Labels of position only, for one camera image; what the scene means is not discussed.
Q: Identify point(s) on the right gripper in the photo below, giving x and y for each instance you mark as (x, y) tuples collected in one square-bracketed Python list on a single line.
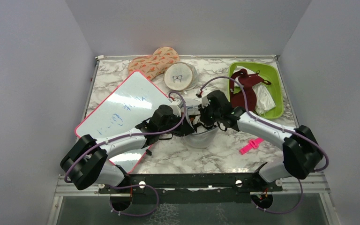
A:
[(203, 109)]

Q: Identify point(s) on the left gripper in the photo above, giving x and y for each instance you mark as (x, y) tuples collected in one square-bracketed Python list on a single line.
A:
[(186, 129)]

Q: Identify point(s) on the black and white bra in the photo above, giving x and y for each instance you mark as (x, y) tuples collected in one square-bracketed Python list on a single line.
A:
[(198, 126)]

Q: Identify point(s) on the grey mesh laundry bag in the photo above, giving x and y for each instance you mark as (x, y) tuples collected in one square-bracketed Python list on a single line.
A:
[(198, 141)]

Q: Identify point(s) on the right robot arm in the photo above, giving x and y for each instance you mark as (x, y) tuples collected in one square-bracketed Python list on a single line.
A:
[(301, 153)]

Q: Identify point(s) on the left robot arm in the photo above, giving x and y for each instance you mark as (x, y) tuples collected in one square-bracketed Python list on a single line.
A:
[(85, 163)]

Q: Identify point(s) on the maroon bra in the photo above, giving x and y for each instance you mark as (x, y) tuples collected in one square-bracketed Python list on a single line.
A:
[(250, 88)]

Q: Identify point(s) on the pink plastic clip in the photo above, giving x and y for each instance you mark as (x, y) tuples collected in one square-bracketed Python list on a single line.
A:
[(252, 144)]

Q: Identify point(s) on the pink framed whiteboard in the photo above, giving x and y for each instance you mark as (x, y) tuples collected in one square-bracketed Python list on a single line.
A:
[(133, 101)]

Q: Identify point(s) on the green plastic basin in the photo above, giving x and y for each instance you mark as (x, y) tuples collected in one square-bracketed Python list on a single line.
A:
[(262, 86)]

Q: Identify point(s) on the orange patterned pouch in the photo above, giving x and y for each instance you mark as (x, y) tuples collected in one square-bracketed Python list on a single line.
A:
[(156, 64)]

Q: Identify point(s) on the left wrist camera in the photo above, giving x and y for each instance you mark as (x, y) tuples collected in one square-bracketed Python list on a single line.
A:
[(177, 107)]

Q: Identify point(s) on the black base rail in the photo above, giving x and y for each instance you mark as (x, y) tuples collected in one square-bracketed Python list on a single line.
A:
[(184, 188)]

